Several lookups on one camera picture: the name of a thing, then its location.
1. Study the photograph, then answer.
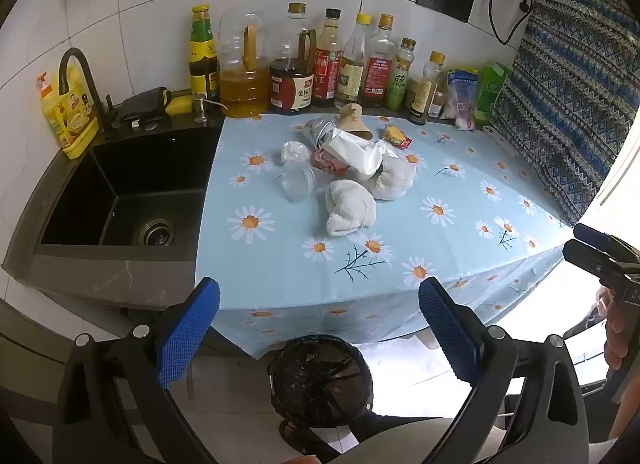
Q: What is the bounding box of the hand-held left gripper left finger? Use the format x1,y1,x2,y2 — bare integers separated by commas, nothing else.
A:
52,277,236,464

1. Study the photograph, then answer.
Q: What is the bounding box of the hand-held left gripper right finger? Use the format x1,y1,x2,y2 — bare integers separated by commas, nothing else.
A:
417,277,591,464

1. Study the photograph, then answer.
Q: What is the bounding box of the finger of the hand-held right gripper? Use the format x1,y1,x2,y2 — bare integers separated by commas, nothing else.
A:
573,223,640,262
562,240,640,290

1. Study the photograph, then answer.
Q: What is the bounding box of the trash bin with black bag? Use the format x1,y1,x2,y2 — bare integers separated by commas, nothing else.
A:
267,334,375,429

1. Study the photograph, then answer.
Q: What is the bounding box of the white towel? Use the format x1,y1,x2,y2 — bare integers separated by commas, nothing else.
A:
325,179,377,237
362,154,417,201

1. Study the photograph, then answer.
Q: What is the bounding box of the clear plastic cup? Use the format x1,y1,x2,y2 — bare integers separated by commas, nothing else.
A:
280,160,318,202

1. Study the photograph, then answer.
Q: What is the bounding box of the white tissue packet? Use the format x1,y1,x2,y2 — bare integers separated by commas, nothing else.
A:
320,127,383,182

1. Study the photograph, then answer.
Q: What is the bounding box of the yellow snack wrapper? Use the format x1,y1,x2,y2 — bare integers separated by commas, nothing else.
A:
382,124,412,149

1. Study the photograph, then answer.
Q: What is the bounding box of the clear plastic lid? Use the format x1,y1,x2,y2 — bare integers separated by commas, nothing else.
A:
280,140,313,165

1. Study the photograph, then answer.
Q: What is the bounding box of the pink snack wrapper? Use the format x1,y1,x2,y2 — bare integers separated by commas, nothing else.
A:
310,149,351,176

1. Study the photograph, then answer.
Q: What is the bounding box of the brown paper cup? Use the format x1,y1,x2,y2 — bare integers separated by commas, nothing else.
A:
340,103,373,141

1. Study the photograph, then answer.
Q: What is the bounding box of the foil packet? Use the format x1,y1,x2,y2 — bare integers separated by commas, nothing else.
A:
299,114,346,150

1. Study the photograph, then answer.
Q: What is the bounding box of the person's right forearm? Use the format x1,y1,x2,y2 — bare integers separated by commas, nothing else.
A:
611,376,640,447

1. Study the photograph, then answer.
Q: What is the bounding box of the person's right hand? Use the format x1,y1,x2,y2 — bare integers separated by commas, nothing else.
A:
597,288,640,376

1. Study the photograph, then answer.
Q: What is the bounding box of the daisy print blue tablecloth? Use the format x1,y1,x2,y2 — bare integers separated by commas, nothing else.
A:
192,112,576,360

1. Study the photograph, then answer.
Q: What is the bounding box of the blue patterned cloth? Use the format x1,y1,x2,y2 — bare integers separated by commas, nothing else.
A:
492,0,640,225

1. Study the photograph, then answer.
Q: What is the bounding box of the black sink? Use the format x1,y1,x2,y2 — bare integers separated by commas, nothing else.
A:
2,129,223,295

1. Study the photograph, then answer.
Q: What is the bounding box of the white and blue plastic bag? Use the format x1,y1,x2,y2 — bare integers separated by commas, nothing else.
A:
445,69,480,131

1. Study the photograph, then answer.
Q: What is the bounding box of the chrome sink dispenser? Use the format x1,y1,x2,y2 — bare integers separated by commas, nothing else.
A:
192,89,211,123

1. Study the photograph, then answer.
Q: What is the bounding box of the yellow sponge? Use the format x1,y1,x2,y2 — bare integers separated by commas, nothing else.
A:
165,93,193,116

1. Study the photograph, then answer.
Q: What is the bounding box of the black cloth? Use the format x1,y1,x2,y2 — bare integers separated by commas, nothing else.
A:
116,87,173,127

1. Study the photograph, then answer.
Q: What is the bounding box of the yellow dish soap bottle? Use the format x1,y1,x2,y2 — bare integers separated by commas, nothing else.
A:
35,64,101,160

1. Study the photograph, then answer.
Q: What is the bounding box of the green oil bottle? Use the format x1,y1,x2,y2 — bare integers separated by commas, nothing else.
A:
384,38,417,112

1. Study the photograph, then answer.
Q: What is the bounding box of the large cooking oil jug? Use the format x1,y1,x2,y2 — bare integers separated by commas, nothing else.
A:
218,7,271,118

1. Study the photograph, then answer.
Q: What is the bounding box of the black faucet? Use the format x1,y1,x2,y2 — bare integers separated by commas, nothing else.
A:
58,48,118,134

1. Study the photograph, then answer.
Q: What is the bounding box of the dark soy sauce jug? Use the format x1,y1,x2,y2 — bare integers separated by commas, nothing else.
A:
267,3,317,112

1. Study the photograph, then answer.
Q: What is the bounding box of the clear bottle with red label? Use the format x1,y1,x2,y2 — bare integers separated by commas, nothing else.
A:
361,13,397,108

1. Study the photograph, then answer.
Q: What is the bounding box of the green label sauce bottle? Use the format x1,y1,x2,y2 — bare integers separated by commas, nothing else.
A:
188,5,221,101

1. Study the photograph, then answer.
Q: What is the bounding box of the clear bottle with yellow cap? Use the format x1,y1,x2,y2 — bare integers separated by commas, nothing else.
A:
336,13,373,104

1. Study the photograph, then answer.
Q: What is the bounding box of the dark bottle with red label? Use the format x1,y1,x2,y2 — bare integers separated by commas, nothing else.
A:
312,8,343,108

